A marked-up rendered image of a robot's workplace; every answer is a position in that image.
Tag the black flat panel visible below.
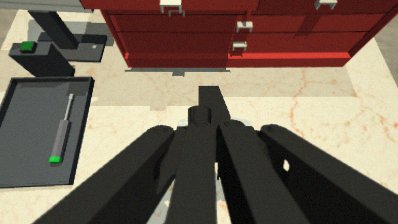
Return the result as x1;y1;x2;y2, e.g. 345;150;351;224
0;0;108;63

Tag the grey screwdriver with green end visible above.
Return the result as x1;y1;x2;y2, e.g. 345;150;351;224
49;94;73;164

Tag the red tool chest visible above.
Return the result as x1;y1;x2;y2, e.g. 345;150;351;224
79;0;398;68

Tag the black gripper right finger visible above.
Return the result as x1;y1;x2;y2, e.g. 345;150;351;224
209;86;398;224

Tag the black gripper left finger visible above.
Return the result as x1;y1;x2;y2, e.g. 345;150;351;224
31;86;218;224

